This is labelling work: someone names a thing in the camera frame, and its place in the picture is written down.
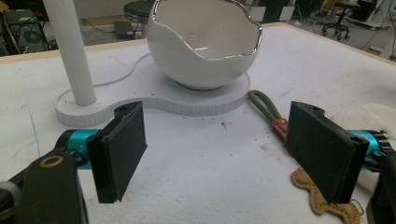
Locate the white power strip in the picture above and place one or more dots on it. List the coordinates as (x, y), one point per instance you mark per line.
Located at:
(375, 49)

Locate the white stand with pole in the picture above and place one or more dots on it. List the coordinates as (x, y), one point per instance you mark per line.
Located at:
(193, 99)

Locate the white egg-shaped bowl silver rim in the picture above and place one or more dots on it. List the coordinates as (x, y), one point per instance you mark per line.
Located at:
(186, 46)

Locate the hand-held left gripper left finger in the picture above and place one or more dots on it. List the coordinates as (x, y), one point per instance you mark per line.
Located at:
(116, 155)

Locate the black round stool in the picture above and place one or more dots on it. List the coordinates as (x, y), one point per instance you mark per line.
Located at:
(138, 11)

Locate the black box on floor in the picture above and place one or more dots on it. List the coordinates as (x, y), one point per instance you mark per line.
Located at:
(123, 30)

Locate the dark equipment rack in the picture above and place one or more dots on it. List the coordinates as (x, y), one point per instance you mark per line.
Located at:
(23, 31)

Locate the black rolling chair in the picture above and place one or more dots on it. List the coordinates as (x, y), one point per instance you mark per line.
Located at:
(337, 23)

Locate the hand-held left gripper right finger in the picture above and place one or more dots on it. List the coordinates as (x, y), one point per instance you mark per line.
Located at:
(320, 152)

